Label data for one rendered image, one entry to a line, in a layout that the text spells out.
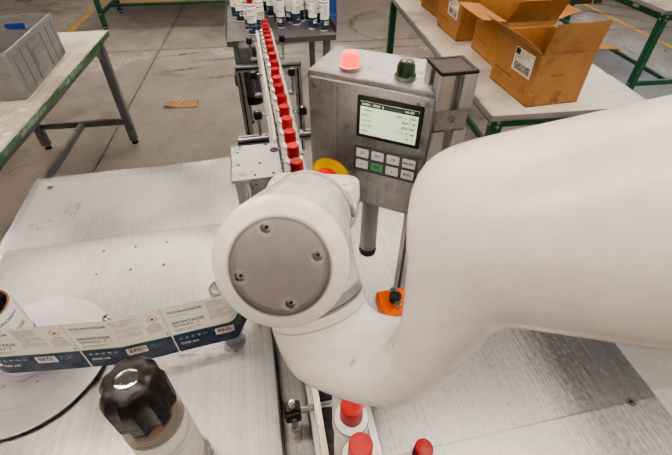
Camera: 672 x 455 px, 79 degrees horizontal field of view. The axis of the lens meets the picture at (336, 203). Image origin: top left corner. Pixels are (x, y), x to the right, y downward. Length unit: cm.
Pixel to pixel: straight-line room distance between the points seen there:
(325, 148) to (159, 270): 68
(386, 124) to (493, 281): 37
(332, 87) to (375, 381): 36
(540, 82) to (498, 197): 194
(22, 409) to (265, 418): 45
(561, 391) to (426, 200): 89
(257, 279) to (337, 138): 34
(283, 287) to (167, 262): 91
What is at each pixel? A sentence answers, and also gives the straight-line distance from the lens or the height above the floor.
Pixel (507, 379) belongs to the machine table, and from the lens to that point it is 101.
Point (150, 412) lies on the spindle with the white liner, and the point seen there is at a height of 114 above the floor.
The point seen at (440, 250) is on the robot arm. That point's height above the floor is 156.
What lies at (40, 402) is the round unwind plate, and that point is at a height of 89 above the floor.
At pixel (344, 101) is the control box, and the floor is 145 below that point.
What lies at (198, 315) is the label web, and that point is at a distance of 83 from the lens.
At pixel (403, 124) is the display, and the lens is 50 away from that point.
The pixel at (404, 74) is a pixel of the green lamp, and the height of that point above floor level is 148.
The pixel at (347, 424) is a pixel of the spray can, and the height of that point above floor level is 106.
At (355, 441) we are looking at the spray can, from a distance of 63.
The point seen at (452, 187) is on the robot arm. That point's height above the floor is 158.
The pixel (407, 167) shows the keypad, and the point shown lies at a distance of 54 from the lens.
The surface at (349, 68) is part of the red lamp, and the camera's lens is 52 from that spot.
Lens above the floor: 168
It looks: 41 degrees down
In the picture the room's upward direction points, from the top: straight up
